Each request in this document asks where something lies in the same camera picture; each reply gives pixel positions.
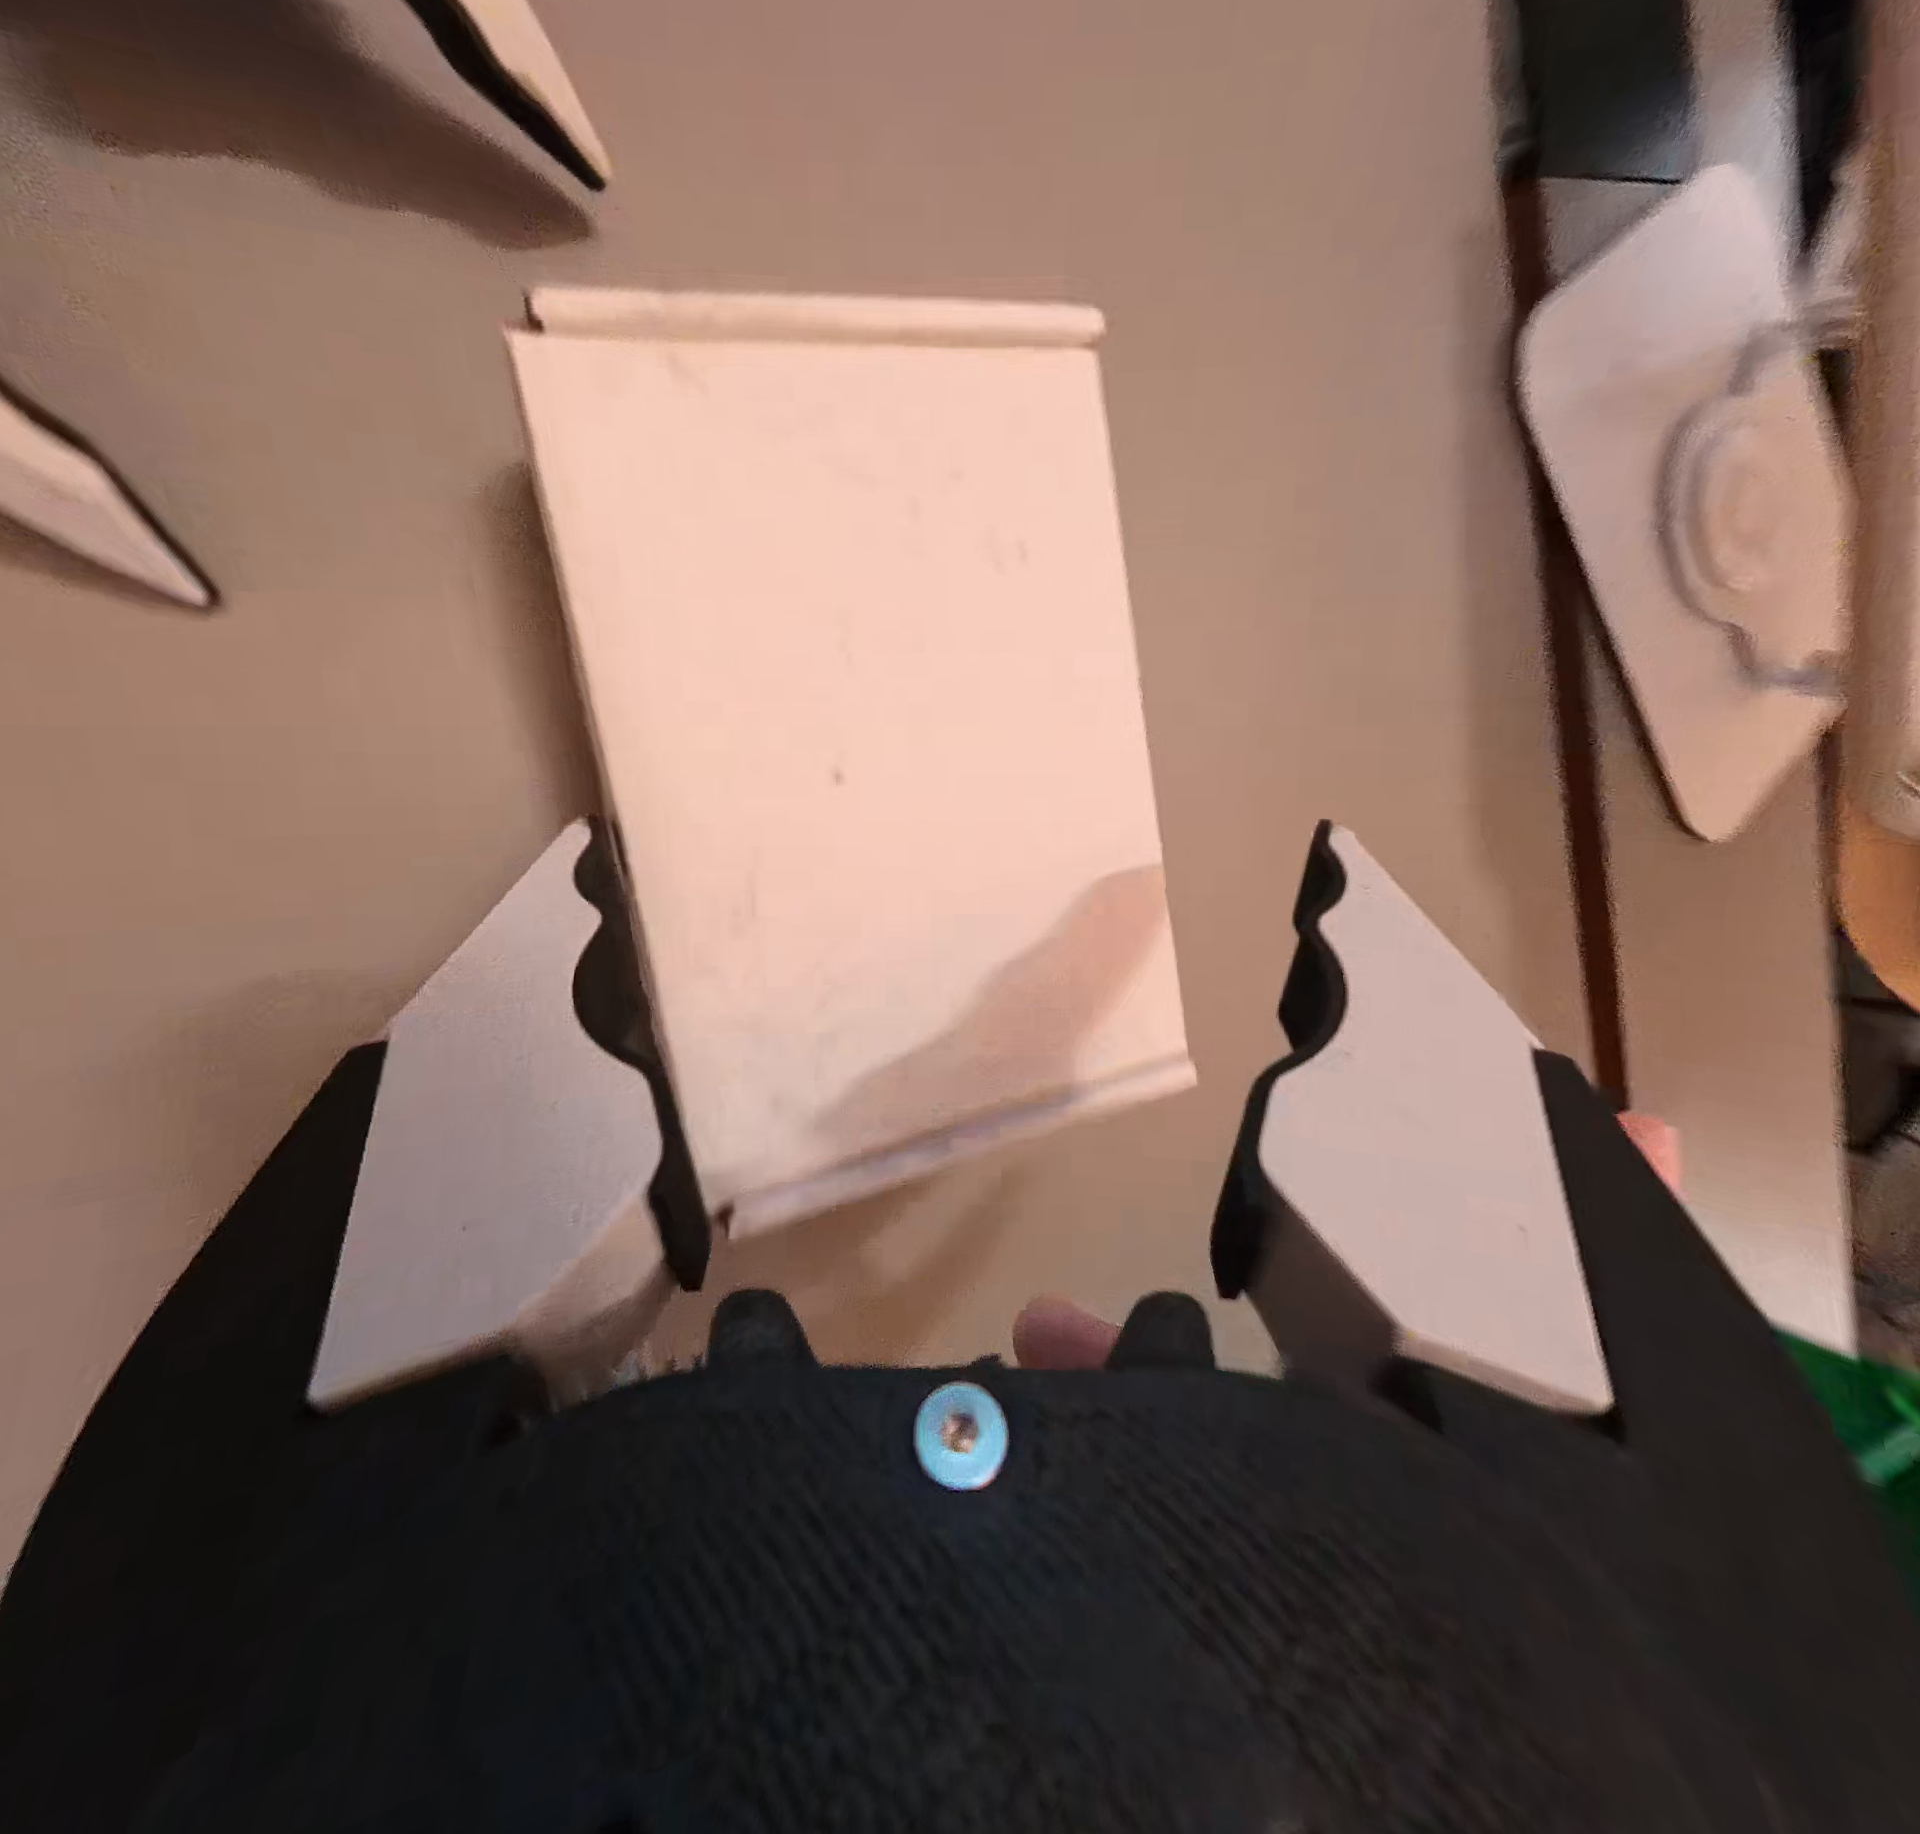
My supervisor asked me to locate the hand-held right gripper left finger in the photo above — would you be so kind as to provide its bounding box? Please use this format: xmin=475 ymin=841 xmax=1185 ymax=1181
xmin=305 ymin=819 xmax=714 ymax=1413

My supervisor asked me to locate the green plastic bin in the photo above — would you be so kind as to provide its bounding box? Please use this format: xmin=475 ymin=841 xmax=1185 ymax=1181
xmin=1784 ymin=1333 xmax=1920 ymax=1499

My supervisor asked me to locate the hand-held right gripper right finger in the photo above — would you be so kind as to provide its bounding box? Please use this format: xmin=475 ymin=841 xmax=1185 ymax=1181
xmin=1212 ymin=819 xmax=1615 ymax=1415

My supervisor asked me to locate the white cardboard mailer box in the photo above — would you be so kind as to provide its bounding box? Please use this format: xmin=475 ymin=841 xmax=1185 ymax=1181
xmin=506 ymin=288 xmax=1201 ymax=1244

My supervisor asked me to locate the instruction sheet on stand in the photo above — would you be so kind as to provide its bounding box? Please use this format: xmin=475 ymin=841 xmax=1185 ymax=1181
xmin=1512 ymin=0 xmax=1920 ymax=1010

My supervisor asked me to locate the person's right hand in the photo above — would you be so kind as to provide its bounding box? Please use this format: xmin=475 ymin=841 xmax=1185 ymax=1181
xmin=1013 ymin=1296 xmax=1124 ymax=1372

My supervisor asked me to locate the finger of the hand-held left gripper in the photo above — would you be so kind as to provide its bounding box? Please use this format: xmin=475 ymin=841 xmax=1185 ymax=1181
xmin=282 ymin=0 xmax=611 ymax=196
xmin=0 ymin=382 xmax=222 ymax=614

